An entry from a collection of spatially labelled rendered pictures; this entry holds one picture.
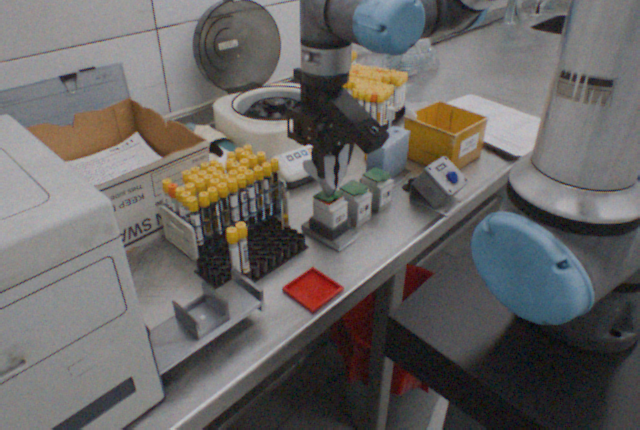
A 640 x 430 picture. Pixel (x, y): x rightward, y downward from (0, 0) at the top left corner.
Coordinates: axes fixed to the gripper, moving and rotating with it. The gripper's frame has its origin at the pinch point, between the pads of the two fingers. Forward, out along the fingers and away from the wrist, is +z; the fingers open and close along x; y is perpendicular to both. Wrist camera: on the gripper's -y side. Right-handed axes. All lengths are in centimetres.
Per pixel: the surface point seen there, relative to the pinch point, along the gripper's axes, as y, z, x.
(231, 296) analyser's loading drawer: -1.8, 5.8, 24.1
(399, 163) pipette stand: 2.7, 6.0, -24.3
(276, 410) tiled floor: 27, 97, -7
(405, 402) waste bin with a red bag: -8, 74, -22
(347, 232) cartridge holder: -2.4, 8.4, -1.1
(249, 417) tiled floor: 32, 97, 0
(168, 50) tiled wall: 56, -11, -7
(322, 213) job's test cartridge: 0.7, 4.2, 2.0
